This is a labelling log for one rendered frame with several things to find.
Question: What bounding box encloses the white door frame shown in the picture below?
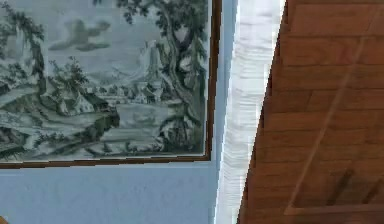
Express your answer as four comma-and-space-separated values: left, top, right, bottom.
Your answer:
214, 0, 288, 224

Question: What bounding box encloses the framed grey landscape picture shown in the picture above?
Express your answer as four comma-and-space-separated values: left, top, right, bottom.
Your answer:
0, 0, 223, 170

